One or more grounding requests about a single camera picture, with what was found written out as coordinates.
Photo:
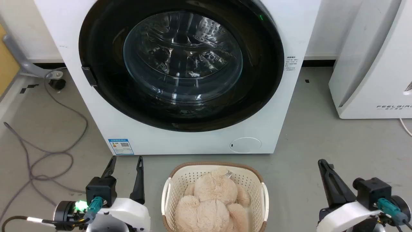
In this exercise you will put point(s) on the beige plush teddy bear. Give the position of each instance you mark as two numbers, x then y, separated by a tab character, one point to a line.
212	203

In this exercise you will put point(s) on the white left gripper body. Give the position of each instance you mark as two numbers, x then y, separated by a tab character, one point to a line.
128	214

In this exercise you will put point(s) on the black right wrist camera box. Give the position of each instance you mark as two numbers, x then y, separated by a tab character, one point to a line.
373	191

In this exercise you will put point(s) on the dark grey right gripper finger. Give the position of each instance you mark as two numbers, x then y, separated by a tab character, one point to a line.
333	183

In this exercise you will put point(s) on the wooden board panel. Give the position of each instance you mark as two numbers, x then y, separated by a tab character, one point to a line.
6	64

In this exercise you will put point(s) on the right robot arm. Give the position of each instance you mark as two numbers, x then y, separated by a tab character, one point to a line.
402	206

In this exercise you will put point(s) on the white air purifier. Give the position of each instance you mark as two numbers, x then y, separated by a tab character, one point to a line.
373	58

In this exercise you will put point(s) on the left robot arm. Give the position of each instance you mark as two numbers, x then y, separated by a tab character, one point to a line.
64	214

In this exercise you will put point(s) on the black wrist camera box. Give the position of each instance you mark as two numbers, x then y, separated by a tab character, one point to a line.
373	191
101	190

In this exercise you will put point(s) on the round white filter cover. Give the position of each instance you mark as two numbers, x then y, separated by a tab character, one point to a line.
246	145

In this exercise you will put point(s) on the white text sticker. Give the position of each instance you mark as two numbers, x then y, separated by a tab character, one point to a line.
291	63

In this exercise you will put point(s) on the white front-load washing machine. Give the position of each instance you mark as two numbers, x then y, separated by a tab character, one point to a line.
296	29

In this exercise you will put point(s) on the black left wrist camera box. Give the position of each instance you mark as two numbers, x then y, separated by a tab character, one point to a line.
101	190

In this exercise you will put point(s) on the grey chair base leg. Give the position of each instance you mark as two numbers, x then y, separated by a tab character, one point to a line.
22	59

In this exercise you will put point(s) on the black round washer door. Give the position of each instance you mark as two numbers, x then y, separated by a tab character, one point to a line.
106	45

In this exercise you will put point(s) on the blue energy label sticker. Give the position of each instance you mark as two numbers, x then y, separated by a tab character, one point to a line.
121	146

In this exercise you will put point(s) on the black caster wheel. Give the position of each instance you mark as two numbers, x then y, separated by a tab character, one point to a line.
57	84

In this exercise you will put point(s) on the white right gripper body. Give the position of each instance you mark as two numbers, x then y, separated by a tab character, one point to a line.
344	217

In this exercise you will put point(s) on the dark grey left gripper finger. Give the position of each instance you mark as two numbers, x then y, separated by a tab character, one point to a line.
139	183
109	167

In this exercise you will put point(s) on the cream plastic laundry basket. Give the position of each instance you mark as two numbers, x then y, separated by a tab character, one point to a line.
180	183

